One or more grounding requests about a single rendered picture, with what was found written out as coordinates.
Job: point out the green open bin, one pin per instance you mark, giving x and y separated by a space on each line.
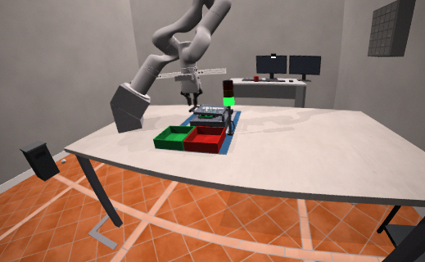
171 137

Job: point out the red bin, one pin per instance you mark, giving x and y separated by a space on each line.
205 139

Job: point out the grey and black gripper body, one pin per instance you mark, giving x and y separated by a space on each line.
191 86

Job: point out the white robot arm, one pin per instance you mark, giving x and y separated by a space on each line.
173 50

